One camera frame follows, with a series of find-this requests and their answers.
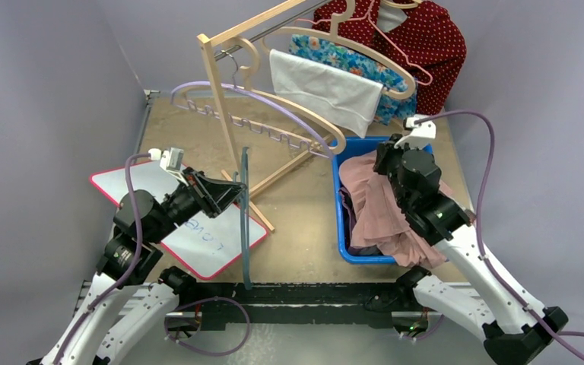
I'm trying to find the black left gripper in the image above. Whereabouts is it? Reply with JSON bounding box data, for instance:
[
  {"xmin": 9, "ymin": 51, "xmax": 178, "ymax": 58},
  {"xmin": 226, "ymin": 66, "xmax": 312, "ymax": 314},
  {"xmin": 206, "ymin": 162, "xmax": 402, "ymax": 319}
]
[{"xmin": 149, "ymin": 166, "xmax": 247, "ymax": 243}]

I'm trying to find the cream wooden hanger front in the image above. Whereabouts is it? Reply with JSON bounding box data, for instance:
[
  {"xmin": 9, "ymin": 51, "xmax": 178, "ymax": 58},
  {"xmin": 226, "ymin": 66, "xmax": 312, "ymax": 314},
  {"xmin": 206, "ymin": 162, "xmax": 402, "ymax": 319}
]
[{"xmin": 170, "ymin": 36, "xmax": 347, "ymax": 159}]

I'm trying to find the cream wooden hanger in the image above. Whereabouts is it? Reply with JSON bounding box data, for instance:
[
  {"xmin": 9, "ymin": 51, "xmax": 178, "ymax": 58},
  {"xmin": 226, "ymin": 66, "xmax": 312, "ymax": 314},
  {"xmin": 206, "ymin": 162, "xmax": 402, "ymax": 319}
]
[
  {"xmin": 258, "ymin": 1, "xmax": 417, "ymax": 100},
  {"xmin": 170, "ymin": 36, "xmax": 347, "ymax": 159}
]

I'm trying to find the pink pleated skirt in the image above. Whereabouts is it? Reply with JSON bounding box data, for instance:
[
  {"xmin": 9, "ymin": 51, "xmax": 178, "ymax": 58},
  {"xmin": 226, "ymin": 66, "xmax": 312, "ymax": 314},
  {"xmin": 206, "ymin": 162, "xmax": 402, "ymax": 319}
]
[{"xmin": 338, "ymin": 151, "xmax": 446, "ymax": 268}]

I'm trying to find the purple pleated skirt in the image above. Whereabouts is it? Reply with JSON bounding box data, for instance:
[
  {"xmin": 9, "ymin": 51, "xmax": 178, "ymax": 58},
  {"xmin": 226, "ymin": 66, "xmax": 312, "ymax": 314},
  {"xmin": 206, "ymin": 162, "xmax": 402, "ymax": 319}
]
[{"xmin": 338, "ymin": 186, "xmax": 357, "ymax": 249}]

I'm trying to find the teal hanger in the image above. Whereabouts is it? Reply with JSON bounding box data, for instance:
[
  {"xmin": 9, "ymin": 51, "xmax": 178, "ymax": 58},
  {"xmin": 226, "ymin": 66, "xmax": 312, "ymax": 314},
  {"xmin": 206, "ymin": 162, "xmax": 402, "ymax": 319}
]
[{"xmin": 240, "ymin": 147, "xmax": 252, "ymax": 290}]

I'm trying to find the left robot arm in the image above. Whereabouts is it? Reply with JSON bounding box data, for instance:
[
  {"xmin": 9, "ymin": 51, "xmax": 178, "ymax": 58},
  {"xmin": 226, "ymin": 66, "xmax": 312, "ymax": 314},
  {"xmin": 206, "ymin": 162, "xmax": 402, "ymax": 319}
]
[{"xmin": 34, "ymin": 161, "xmax": 248, "ymax": 364}]

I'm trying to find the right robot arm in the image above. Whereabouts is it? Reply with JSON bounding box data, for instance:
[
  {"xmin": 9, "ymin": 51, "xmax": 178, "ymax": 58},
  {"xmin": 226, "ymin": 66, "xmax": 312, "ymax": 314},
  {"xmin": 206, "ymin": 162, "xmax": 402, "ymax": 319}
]
[{"xmin": 373, "ymin": 134, "xmax": 568, "ymax": 364}]

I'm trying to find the white cloth on hanger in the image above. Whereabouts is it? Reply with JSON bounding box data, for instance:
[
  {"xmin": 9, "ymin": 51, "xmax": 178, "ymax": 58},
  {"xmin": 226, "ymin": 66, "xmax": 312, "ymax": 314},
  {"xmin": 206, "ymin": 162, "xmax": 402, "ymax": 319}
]
[{"xmin": 269, "ymin": 49, "xmax": 383, "ymax": 138}]

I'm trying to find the cream wooden hanger rear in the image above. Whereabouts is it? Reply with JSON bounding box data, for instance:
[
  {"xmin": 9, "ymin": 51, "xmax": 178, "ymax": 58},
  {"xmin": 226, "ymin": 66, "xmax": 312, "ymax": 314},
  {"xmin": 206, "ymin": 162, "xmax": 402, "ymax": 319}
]
[{"xmin": 258, "ymin": 1, "xmax": 417, "ymax": 100}]

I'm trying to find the blue plastic bin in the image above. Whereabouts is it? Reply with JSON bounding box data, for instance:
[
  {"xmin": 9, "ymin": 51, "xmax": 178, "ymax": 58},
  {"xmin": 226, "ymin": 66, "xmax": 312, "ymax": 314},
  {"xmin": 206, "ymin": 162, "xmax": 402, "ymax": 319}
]
[{"xmin": 331, "ymin": 135, "xmax": 435, "ymax": 266}]

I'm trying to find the red-edged whiteboard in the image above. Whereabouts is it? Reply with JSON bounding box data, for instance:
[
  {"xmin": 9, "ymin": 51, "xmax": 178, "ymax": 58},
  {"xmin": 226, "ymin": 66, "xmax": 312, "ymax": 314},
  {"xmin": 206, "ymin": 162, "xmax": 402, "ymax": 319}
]
[{"xmin": 90, "ymin": 161, "xmax": 268, "ymax": 280}]

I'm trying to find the blue floral garment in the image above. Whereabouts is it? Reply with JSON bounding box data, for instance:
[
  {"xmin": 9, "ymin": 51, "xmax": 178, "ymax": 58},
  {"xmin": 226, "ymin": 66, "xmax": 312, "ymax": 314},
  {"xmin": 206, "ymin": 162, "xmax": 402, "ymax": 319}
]
[{"xmin": 288, "ymin": 34, "xmax": 417, "ymax": 125}]

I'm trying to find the red polka dot dress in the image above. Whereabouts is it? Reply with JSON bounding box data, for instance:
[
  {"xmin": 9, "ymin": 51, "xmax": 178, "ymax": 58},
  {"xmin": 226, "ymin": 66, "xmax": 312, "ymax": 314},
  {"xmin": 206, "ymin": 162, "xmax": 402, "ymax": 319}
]
[{"xmin": 338, "ymin": 1, "xmax": 467, "ymax": 115}]

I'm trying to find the metal rack rod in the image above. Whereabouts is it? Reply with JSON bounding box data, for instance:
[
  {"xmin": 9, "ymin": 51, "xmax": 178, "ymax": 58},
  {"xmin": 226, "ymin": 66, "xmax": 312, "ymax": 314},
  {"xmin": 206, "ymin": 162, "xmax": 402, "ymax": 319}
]
[{"xmin": 214, "ymin": 1, "xmax": 328, "ymax": 61}]

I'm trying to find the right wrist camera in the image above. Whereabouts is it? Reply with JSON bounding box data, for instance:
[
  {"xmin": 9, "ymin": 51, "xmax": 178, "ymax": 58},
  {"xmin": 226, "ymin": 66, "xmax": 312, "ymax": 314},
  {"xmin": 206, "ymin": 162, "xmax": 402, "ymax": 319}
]
[{"xmin": 394, "ymin": 115, "xmax": 436, "ymax": 149}]

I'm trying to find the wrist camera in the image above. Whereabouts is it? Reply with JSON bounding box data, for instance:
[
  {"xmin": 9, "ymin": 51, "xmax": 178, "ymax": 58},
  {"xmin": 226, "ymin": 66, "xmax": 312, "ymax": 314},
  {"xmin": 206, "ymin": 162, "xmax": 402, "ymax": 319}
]
[
  {"xmin": 148, "ymin": 148, "xmax": 185, "ymax": 183},
  {"xmin": 394, "ymin": 115, "xmax": 436, "ymax": 149}
]

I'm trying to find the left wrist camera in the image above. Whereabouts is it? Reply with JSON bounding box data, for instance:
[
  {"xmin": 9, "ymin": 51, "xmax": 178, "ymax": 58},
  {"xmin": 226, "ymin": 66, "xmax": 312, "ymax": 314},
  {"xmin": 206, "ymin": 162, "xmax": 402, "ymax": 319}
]
[{"xmin": 148, "ymin": 148, "xmax": 185, "ymax": 183}]

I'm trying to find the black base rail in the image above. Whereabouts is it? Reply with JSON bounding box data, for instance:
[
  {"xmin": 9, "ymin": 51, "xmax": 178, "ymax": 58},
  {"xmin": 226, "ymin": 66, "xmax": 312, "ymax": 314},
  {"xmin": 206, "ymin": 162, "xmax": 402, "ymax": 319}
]
[{"xmin": 156, "ymin": 267, "xmax": 449, "ymax": 334}]

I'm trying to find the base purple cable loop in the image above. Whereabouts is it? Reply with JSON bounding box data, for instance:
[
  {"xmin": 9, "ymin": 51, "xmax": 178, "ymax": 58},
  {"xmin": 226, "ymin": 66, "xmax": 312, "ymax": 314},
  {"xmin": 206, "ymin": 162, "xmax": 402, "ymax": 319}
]
[{"xmin": 163, "ymin": 297, "xmax": 251, "ymax": 357}]

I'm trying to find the pink wire hanger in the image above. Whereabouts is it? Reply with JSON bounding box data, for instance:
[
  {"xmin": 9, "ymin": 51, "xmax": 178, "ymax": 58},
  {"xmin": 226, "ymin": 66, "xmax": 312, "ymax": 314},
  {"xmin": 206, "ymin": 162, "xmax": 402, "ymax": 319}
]
[{"xmin": 293, "ymin": 0, "xmax": 433, "ymax": 86}]

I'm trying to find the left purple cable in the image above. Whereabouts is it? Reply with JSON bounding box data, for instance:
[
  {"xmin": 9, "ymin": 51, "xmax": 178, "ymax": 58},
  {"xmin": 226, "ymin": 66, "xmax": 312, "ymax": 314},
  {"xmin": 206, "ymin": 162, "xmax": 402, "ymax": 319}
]
[{"xmin": 52, "ymin": 153, "xmax": 153, "ymax": 365}]

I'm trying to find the wooden clothes rack frame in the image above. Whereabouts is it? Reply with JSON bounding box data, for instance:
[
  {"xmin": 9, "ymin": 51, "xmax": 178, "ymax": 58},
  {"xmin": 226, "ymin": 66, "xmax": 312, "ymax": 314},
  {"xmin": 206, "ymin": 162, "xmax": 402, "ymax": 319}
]
[{"xmin": 196, "ymin": 0, "xmax": 344, "ymax": 233}]

